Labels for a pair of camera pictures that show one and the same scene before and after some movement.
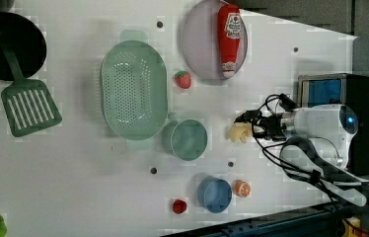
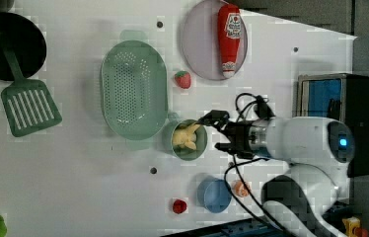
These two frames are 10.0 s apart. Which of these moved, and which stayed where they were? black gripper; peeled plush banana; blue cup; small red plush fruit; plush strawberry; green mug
Moved: peeled plush banana; black gripper
Stayed: small red plush fruit; blue cup; green mug; plush strawberry
